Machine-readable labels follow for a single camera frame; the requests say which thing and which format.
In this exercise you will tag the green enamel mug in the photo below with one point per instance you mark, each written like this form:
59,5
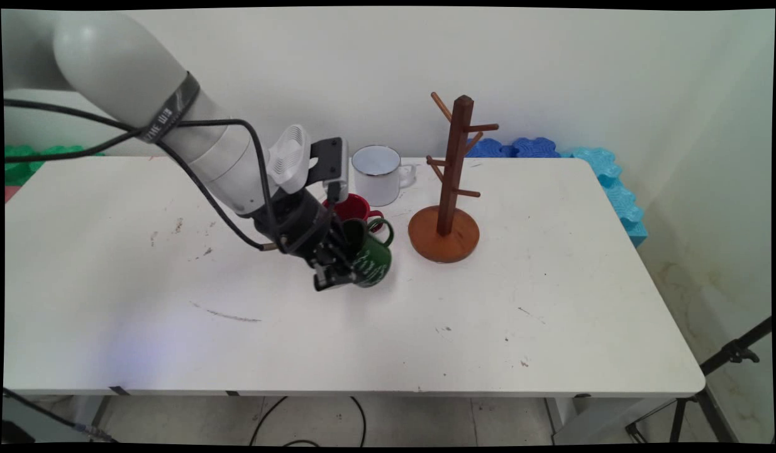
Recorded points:
375,261

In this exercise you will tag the brown wooden mug tree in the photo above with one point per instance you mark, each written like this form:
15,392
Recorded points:
457,145

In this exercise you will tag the red enamel mug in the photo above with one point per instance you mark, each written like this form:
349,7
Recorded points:
356,206

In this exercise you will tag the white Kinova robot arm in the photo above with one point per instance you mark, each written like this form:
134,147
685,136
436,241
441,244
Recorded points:
124,69

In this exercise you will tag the grey metal table leg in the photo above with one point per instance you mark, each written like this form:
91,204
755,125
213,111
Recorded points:
100,412

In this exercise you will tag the black tripod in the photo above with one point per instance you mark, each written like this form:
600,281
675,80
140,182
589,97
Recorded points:
727,352

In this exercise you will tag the pink foam mat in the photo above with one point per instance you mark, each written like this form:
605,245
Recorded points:
11,193

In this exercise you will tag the white ribbed camera mount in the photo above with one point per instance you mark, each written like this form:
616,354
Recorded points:
290,157

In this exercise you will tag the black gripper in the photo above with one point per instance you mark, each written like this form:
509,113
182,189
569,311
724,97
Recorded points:
297,220

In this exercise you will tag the white enamel mug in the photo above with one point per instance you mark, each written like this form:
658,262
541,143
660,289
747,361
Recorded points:
375,185

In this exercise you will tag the light blue foam mat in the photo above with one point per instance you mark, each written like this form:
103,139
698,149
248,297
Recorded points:
620,198

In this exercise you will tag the green foam mat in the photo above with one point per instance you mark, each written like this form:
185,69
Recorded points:
20,162

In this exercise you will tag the dark blue foam mat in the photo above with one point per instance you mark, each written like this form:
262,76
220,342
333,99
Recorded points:
514,148

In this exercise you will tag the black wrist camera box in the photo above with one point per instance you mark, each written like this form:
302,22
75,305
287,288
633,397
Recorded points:
330,160

